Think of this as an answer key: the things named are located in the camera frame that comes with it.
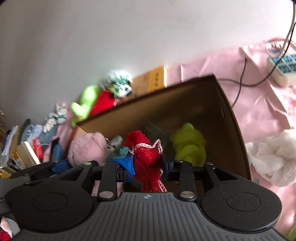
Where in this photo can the red mesh scrub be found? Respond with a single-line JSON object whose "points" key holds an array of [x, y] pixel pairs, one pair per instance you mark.
{"points": [[145, 157]]}

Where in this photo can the red plush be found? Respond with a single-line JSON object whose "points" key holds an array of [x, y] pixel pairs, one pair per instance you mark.
{"points": [[101, 104]]}

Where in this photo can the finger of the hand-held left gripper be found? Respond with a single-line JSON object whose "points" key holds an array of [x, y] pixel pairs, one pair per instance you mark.
{"points": [[62, 166], [56, 149]]}

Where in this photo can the white power plug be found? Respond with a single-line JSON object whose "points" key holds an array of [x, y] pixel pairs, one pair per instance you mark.
{"points": [[274, 49]]}

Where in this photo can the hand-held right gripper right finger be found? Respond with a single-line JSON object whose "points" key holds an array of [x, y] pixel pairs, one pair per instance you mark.
{"points": [[166, 169]]}

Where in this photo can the brown cardboard box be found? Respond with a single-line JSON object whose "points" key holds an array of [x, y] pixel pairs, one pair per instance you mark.
{"points": [[185, 104]]}

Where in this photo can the red small item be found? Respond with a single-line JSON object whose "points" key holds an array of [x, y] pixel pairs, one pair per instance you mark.
{"points": [[38, 148]]}

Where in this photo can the blue and white packet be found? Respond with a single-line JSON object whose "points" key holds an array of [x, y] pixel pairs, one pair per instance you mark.
{"points": [[32, 132]]}

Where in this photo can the panda plush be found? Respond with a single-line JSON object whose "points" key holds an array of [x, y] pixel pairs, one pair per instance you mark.
{"points": [[120, 85]]}

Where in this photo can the white power strip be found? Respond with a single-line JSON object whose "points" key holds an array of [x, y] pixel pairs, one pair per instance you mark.
{"points": [[284, 69]]}

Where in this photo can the yellow-green fuzzy cloth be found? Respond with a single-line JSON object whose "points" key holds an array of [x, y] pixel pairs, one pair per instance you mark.
{"points": [[187, 143]]}

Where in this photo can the pink plush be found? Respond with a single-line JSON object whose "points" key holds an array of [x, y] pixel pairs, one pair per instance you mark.
{"points": [[85, 146]]}

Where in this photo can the yellow flat box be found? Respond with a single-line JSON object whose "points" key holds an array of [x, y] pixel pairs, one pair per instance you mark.
{"points": [[150, 81]]}

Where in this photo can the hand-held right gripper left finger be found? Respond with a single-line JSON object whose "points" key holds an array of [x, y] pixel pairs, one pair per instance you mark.
{"points": [[126, 166]]}

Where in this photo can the white towel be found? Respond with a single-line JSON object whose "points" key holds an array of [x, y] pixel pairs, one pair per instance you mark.
{"points": [[270, 157]]}

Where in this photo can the green frog plush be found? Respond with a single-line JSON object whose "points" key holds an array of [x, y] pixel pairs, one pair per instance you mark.
{"points": [[85, 102]]}

